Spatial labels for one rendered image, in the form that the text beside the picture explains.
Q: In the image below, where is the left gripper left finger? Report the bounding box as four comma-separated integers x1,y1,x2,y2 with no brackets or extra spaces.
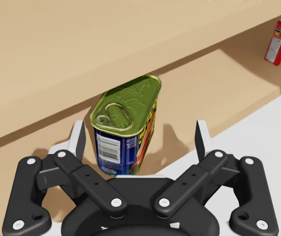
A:
1,119,128,234

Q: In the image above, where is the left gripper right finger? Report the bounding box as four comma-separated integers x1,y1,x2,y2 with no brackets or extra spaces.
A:
153,119,280,234

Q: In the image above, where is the green and blue rectangular can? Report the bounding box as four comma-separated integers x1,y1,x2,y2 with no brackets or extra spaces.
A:
90,73,162,177

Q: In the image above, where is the pale wooden shelf unit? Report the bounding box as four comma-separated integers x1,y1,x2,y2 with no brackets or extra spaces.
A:
0,0,281,222

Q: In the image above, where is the red and white carton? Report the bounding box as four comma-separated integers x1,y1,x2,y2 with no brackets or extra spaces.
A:
264,13,281,66

